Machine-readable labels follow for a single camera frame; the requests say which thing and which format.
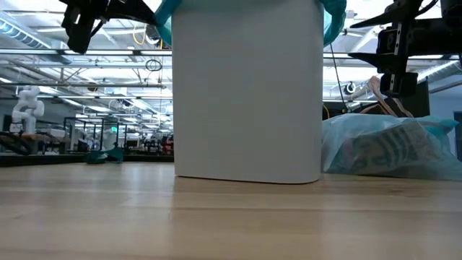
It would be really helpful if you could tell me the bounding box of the black background frame station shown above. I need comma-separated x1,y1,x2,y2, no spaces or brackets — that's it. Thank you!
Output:
63,116,129,152

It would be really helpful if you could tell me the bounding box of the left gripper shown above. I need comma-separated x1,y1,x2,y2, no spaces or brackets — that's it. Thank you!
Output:
60,0,159,55

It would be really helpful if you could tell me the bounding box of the teal bag stack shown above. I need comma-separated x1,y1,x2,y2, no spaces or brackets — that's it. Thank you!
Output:
154,0,347,47

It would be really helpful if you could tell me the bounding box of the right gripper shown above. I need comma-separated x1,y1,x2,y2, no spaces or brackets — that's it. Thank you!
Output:
348,9,419,98

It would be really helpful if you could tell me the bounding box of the black looped cable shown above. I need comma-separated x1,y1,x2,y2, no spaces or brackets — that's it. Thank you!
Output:
0,131,32,155

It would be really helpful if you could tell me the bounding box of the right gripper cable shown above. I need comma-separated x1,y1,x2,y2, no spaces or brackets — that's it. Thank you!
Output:
414,0,440,17

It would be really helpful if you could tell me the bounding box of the thin black hanging cable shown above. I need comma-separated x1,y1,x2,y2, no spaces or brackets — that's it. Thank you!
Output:
330,45,347,105

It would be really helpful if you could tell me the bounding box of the crumpled teal bag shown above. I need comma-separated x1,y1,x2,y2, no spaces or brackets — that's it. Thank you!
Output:
85,146,126,165

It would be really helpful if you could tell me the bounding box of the light blue trash bag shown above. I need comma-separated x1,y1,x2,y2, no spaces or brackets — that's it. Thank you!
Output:
320,113,462,181

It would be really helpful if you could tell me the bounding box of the white plastic trash bin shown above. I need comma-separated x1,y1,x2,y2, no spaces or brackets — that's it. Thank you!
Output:
171,0,325,184

